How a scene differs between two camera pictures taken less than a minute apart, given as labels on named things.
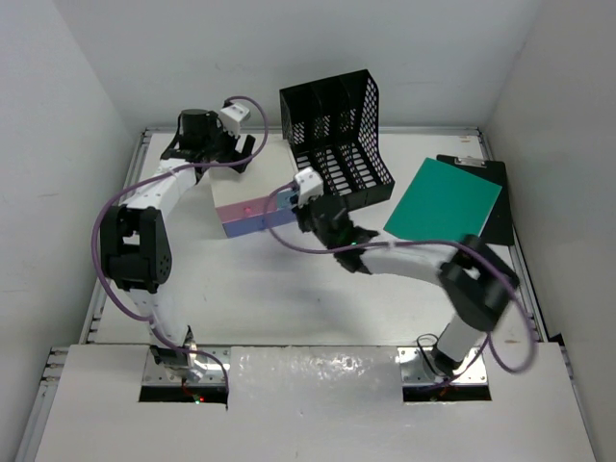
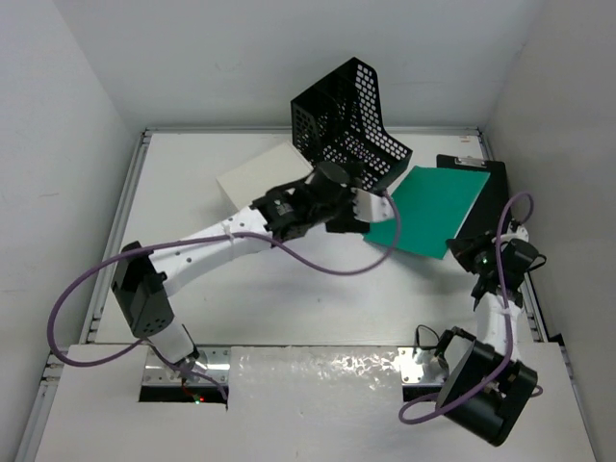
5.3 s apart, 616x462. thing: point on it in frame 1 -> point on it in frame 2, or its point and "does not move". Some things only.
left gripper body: x=220 y=145 -> x=339 y=214
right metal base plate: x=415 y=369 does not move
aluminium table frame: x=312 y=295 does not move
